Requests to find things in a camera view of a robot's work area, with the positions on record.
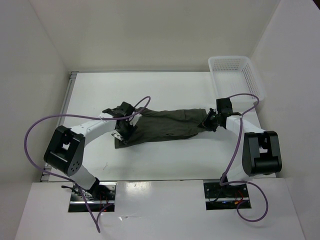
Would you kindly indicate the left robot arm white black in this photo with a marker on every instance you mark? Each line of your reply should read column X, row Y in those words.
column 65, row 151

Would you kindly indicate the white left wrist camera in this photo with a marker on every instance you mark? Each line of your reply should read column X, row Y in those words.
column 134, row 120

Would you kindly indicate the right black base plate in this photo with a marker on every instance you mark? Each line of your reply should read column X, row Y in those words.
column 227, row 197

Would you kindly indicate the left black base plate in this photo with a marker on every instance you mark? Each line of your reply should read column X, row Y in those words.
column 104, row 202

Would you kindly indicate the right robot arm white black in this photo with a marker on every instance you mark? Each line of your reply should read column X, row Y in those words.
column 257, row 151

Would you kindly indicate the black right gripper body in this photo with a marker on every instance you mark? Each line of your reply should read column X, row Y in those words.
column 211, row 123

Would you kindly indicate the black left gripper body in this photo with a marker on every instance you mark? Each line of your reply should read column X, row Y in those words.
column 125, row 133

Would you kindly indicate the white perforated plastic basket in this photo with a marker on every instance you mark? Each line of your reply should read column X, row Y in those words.
column 233, row 75

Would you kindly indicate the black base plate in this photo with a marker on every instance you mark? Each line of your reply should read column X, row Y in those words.
column 104, row 202
column 227, row 197

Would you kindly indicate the olive green shorts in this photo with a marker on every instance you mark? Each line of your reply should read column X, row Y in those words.
column 166, row 125

